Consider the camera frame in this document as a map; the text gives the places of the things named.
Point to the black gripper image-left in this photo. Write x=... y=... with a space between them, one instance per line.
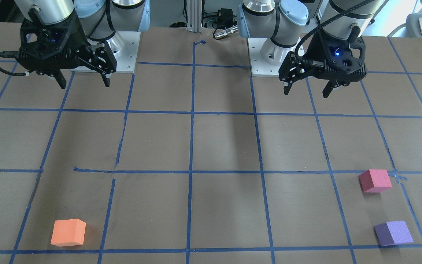
x=78 y=41

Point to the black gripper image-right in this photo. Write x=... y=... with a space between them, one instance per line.
x=315 y=49

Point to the orange foam cube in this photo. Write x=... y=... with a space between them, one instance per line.
x=69 y=232

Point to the silver cylindrical connector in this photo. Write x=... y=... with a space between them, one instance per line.
x=225 y=33

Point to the pink foam cube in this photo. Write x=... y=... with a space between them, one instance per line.
x=375 y=181

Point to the purple foam cube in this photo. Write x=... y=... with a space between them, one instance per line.
x=393 y=233

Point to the black gripper cable image-right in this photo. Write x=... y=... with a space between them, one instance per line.
x=340 y=14

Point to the white base plate image-left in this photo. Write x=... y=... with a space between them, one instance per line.
x=125 y=45

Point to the white base plate image-right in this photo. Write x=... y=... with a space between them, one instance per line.
x=260 y=58

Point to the aluminium profile post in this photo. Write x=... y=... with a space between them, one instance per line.
x=194 y=15

